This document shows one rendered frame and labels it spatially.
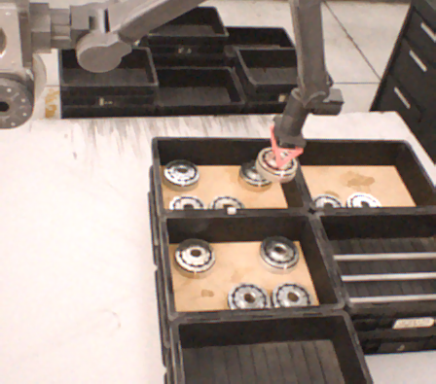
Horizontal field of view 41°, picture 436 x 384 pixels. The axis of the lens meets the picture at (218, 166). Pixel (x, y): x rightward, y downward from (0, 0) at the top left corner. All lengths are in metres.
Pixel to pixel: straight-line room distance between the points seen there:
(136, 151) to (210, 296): 0.70
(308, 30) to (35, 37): 0.50
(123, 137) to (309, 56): 0.97
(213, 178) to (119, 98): 0.89
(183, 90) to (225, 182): 1.19
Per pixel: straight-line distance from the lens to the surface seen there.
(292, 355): 1.41
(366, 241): 1.69
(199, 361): 1.36
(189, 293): 1.45
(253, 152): 1.76
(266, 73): 2.88
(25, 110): 1.45
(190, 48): 2.90
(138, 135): 2.05
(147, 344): 1.52
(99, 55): 1.09
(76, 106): 2.52
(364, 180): 1.88
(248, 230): 1.55
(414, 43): 3.08
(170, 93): 2.82
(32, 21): 1.07
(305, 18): 1.14
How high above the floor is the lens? 2.00
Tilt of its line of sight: 41 degrees down
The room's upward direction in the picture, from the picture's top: 11 degrees clockwise
